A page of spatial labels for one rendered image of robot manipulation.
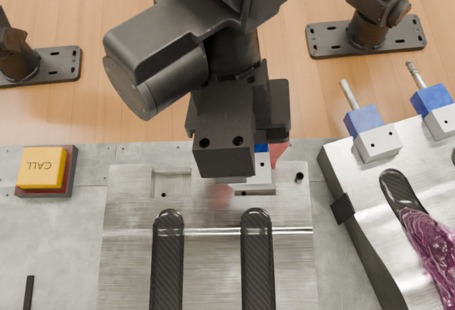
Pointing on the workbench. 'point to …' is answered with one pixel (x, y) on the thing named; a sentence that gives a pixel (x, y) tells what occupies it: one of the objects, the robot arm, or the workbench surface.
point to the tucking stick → (28, 292)
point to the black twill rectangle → (342, 208)
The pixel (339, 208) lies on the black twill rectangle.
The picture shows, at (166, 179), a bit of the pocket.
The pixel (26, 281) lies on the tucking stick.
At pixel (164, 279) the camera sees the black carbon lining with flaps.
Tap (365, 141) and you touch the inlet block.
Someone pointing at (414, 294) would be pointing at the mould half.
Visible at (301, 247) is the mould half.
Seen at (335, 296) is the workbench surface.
